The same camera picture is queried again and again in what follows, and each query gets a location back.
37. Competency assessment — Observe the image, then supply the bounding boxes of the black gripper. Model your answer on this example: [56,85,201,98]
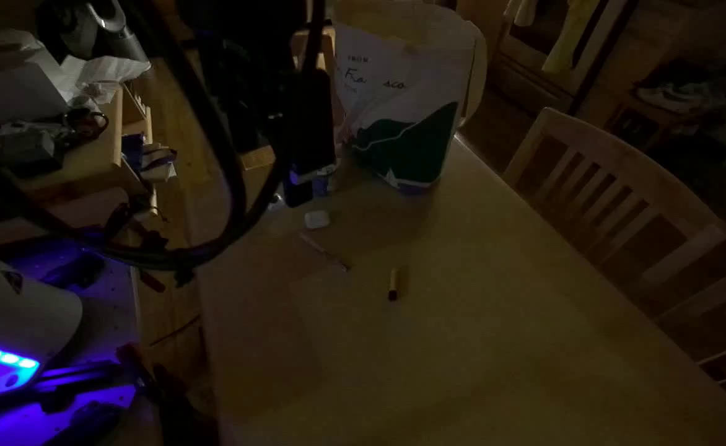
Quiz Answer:
[283,67,340,212]

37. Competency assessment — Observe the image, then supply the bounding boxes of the small white object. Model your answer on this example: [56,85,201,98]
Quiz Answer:
[301,208,332,233]

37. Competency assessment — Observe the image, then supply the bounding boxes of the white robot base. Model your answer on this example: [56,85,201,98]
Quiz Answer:
[0,238,83,391]

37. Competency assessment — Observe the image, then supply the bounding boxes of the thin stick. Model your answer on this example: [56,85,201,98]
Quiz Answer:
[296,232,355,274]

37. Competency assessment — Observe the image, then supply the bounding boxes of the dark marker pen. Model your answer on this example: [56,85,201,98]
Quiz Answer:
[383,264,403,305]

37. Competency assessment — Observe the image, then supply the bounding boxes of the handwritten paper sheet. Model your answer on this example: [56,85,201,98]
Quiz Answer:
[335,25,455,135]

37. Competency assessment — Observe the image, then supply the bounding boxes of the wooden side table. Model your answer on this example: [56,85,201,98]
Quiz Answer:
[0,83,184,250]

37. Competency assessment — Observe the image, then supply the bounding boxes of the white crumpled paper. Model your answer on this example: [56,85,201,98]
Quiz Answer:
[0,27,153,121]

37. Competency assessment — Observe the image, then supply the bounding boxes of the wooden cabinet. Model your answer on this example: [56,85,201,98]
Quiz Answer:
[488,0,641,114]

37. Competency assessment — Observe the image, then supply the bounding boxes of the grey bundled item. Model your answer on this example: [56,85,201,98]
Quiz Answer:
[0,120,71,172]

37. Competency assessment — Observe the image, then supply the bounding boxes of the yellow hanging cloth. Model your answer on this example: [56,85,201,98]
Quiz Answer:
[539,0,606,74]

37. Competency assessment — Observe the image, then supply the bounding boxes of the dark shoes pile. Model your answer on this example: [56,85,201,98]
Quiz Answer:
[632,62,726,120]

